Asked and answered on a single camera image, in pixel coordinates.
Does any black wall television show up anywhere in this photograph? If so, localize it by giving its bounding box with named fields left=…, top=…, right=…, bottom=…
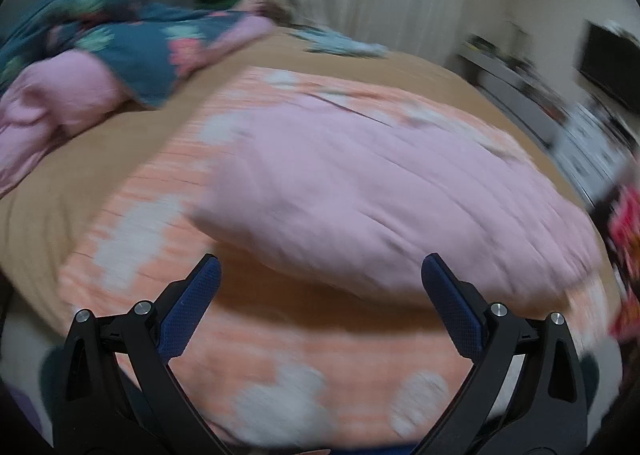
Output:
left=580, top=21, right=640, bottom=108

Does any grey dressing desk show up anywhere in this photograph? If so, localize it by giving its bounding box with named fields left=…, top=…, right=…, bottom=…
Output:
left=457, top=37, right=566, bottom=146

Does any light blue garment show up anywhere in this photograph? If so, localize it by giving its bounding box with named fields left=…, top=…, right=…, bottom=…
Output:
left=295, top=27, right=388, bottom=58

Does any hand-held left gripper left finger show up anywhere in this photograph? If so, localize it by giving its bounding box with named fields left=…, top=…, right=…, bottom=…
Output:
left=52, top=254, right=223, bottom=455

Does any pink quilted jacket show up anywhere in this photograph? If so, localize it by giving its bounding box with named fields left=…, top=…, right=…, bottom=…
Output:
left=190, top=90, right=603, bottom=308

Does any orange checked blanket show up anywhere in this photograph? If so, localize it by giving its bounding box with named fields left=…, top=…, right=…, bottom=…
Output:
left=57, top=66, right=621, bottom=451

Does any pink printed blanket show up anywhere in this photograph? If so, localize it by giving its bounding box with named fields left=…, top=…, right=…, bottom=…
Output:
left=602, top=185, right=640, bottom=341

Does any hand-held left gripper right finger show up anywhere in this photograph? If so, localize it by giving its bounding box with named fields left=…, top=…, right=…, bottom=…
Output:
left=421, top=254, right=588, bottom=455

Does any white drawer cabinet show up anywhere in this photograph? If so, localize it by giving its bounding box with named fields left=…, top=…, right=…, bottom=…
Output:
left=552, top=107, right=631, bottom=200

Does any blue floral duvet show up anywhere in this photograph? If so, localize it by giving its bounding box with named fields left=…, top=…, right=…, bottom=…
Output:
left=0, top=0, right=276, bottom=196

